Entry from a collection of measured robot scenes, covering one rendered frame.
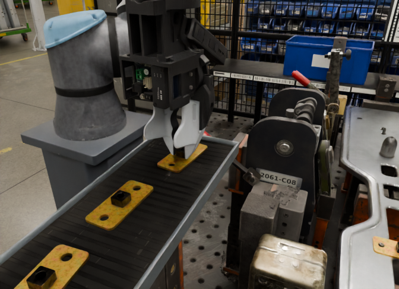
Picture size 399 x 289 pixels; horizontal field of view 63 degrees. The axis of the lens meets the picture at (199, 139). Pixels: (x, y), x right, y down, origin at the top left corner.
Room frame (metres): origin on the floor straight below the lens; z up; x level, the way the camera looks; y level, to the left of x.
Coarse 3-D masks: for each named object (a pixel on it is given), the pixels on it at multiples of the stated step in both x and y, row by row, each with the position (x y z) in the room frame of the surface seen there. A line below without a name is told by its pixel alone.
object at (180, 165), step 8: (200, 144) 0.44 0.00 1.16; (176, 152) 0.41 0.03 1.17; (200, 152) 0.42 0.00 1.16; (168, 160) 0.40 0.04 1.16; (176, 160) 0.40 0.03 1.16; (184, 160) 0.40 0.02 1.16; (192, 160) 0.40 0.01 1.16; (168, 168) 0.38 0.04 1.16; (176, 168) 0.38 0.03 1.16; (184, 168) 0.38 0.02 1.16
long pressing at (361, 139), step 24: (360, 120) 0.90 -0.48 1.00; (384, 120) 0.90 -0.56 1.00; (360, 144) 0.75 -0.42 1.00; (360, 168) 0.63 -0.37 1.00; (384, 216) 0.47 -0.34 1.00; (360, 240) 0.41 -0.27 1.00; (336, 264) 0.36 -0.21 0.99; (360, 264) 0.36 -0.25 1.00; (384, 264) 0.36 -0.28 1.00; (336, 288) 0.31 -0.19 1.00; (360, 288) 0.31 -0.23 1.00; (384, 288) 0.31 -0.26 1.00
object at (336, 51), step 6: (330, 54) 0.87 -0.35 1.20; (336, 54) 0.86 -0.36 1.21; (342, 54) 0.86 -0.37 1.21; (348, 54) 0.85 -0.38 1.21; (336, 60) 0.86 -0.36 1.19; (348, 60) 0.86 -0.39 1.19; (330, 66) 0.86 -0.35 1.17; (336, 66) 0.85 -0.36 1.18; (330, 72) 0.86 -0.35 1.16; (336, 72) 0.85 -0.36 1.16; (330, 78) 0.86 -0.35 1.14; (336, 78) 0.85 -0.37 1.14; (330, 84) 0.86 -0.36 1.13; (336, 84) 0.85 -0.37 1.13; (330, 90) 0.86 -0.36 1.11; (336, 90) 0.85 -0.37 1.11; (330, 96) 0.85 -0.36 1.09; (336, 96) 0.85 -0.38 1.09; (330, 102) 0.85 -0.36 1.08; (336, 102) 0.85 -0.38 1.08
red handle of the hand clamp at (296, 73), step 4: (292, 72) 0.91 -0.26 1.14; (296, 72) 0.90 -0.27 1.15; (292, 76) 0.91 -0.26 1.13; (296, 76) 0.90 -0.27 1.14; (300, 76) 0.90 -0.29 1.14; (304, 76) 0.90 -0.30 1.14; (296, 80) 0.91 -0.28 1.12; (300, 80) 0.90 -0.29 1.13; (304, 80) 0.89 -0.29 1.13; (308, 80) 0.89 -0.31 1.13; (304, 84) 0.89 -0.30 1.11; (308, 84) 0.89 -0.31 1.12; (312, 84) 0.90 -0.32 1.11; (312, 88) 0.88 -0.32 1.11; (316, 88) 0.88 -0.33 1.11; (320, 92) 0.88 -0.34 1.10; (324, 96) 0.87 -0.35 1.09; (328, 100) 0.87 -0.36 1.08; (328, 104) 0.87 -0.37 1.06
